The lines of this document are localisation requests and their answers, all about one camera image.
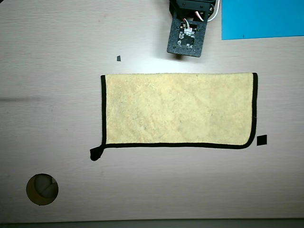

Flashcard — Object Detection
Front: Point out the yellow towel with black trim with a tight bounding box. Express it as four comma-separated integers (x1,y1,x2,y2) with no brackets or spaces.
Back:
90,72,258,162

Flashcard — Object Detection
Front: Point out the blue paper sheet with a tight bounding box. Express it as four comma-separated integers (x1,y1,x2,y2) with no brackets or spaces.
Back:
221,0,304,40

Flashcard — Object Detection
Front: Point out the thin camera board cable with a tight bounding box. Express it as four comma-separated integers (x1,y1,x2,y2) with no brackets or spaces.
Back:
182,10,205,34

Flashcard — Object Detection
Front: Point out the red white servo cable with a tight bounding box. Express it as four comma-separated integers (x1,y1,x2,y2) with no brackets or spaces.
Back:
208,0,221,23

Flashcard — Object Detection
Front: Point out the round table cable hole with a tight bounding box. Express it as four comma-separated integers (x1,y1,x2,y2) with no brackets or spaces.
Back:
26,173,59,206

